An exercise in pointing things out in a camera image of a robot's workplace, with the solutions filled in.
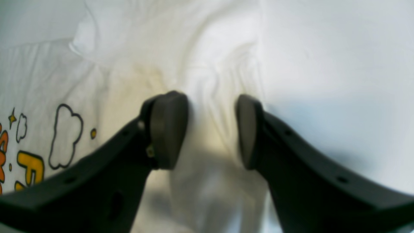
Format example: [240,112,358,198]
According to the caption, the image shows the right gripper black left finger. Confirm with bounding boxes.
[1,91,189,233]

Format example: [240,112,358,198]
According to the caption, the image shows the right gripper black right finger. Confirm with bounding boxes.
[235,94,414,233]

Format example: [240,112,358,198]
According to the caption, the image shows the white printed T-shirt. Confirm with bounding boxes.
[1,0,282,233]

